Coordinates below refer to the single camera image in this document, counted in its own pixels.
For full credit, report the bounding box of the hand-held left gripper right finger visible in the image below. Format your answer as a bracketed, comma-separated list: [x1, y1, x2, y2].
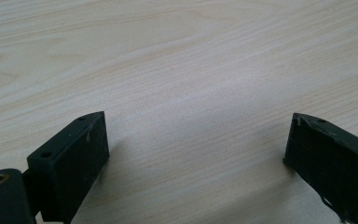
[282, 112, 358, 224]

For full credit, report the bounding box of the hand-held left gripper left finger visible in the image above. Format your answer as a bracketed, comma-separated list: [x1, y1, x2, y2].
[26, 110, 111, 224]

